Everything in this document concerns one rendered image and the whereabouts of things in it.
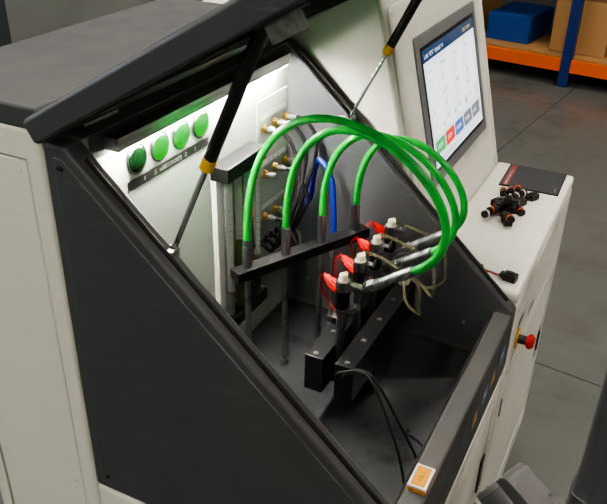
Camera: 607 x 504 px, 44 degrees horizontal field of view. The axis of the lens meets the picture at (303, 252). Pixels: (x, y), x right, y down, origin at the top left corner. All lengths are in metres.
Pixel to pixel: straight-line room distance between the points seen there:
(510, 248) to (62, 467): 1.08
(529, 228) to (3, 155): 1.26
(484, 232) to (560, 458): 1.10
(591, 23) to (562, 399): 4.12
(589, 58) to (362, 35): 5.08
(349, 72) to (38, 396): 0.87
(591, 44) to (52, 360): 5.75
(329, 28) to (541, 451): 1.70
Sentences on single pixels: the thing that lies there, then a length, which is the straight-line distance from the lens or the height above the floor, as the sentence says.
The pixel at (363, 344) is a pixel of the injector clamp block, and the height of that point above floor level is 0.98.
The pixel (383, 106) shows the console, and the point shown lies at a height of 1.34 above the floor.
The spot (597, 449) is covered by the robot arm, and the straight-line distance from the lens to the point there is 0.79.
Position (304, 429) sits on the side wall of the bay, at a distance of 1.10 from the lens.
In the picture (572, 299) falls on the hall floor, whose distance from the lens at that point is 3.60.
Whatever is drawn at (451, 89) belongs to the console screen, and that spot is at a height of 1.28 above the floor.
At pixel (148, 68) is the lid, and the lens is 0.93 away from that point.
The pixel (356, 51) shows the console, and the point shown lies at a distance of 1.59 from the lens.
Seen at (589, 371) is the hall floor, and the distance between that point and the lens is 3.18.
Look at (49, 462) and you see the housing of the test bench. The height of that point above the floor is 0.79.
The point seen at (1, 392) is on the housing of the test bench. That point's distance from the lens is 1.52.
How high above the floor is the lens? 1.85
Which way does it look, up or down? 30 degrees down
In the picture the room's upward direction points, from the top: 1 degrees clockwise
